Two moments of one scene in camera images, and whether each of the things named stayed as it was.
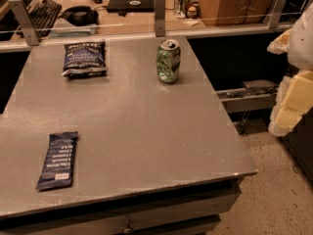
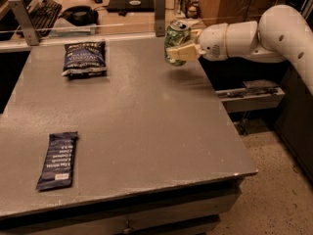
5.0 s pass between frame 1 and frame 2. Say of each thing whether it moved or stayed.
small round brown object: stayed
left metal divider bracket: stayed
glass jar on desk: stayed
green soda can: moved
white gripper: moved
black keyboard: stayed
